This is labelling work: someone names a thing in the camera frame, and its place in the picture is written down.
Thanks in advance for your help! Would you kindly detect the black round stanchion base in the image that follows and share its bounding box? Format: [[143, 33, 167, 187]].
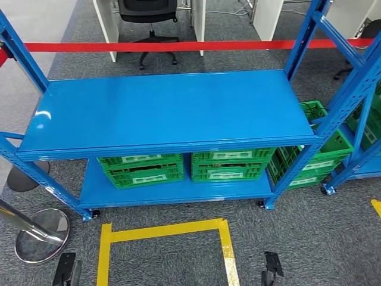
[[6, 159, 51, 194]]

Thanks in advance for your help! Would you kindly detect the chrome barrier stanchion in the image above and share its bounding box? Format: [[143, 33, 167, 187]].
[[0, 198, 71, 265]]

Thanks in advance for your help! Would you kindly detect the yellow tape square outline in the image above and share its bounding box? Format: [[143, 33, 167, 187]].
[[96, 217, 241, 286]]

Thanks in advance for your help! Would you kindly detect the green plastic crate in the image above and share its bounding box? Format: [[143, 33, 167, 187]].
[[103, 161, 186, 191], [97, 153, 183, 172], [191, 147, 276, 165], [191, 160, 271, 184], [345, 80, 381, 152], [298, 99, 355, 163], [267, 146, 346, 191]]

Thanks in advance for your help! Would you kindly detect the blue steel shelf rack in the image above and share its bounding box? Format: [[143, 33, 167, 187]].
[[0, 0, 381, 223], [321, 77, 381, 197]]

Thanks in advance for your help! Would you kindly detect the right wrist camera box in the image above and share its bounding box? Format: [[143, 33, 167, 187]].
[[260, 251, 285, 286]]

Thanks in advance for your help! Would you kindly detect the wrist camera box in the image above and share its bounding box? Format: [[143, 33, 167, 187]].
[[260, 251, 285, 286], [53, 252, 77, 286]]

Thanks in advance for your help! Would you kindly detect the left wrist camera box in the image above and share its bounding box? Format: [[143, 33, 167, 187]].
[[53, 252, 77, 286]]

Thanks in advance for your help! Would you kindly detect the white desk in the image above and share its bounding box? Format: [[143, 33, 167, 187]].
[[92, 0, 207, 63], [252, 0, 376, 43]]

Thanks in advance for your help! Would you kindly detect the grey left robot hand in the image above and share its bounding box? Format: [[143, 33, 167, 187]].
[[70, 259, 83, 286]]

